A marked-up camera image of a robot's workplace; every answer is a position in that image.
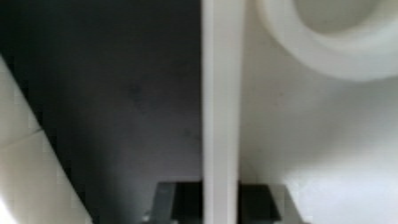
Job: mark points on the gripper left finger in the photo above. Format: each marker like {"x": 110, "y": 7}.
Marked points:
{"x": 175, "y": 204}

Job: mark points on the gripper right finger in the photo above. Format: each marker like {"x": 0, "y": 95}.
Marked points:
{"x": 266, "y": 203}

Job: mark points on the white square table top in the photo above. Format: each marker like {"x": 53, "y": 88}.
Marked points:
{"x": 300, "y": 109}

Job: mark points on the white U-shaped fence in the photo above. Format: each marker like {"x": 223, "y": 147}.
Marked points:
{"x": 37, "y": 196}

